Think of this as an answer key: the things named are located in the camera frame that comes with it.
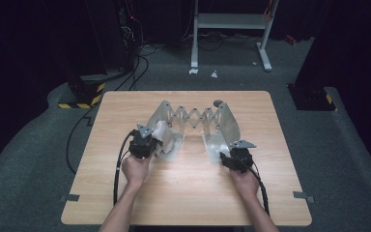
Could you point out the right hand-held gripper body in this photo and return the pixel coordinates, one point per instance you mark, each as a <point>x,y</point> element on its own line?
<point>241,159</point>

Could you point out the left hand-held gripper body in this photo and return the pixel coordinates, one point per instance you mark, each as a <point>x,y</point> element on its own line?
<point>141,146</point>

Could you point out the expandable metal bookend rack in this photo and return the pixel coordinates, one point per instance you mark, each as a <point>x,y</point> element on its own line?
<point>228,122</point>

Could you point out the person's right hand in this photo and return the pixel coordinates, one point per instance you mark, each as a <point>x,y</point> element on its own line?
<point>246,183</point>

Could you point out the person's left hand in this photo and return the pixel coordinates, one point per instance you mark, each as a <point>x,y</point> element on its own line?
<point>135,170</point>

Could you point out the grey round table grommet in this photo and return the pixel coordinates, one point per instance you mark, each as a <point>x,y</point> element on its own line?
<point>217,102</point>

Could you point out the grey tape piece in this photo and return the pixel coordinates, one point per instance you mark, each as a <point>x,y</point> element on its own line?
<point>72,197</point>
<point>301,195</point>

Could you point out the black yellow striped base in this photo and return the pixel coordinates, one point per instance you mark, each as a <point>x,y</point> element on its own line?
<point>83,93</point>
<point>309,98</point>

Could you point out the white paper scrap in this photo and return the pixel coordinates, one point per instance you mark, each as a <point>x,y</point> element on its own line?
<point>193,71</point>
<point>214,74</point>

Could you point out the red floor object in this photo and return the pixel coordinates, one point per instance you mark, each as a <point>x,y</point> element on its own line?
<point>291,40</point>

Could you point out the white metal stand frame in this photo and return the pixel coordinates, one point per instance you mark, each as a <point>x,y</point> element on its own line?
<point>228,21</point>

